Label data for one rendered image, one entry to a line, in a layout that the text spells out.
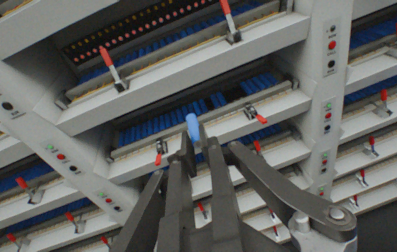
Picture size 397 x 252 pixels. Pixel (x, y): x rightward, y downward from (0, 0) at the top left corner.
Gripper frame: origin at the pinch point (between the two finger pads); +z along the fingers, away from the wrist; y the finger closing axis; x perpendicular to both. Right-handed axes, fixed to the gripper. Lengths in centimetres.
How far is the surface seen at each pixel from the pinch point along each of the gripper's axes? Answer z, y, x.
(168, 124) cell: 27.9, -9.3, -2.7
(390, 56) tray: 24, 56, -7
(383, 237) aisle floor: 31, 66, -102
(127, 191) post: 24.9, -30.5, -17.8
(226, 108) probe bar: 25.2, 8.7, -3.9
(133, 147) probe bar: 24.4, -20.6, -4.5
